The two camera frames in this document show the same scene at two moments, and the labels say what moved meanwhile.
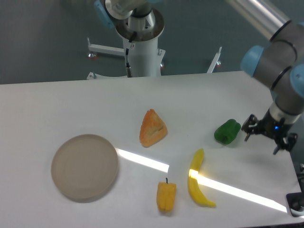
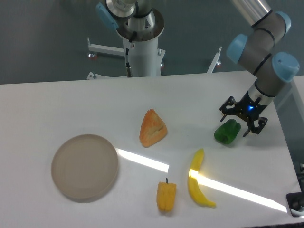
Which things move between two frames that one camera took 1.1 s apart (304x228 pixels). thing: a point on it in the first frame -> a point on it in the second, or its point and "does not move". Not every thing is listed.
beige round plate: (85, 166) does not move
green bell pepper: (227, 132) does not move
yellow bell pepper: (166, 195) does not move
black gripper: (271, 128) -> (248, 108)
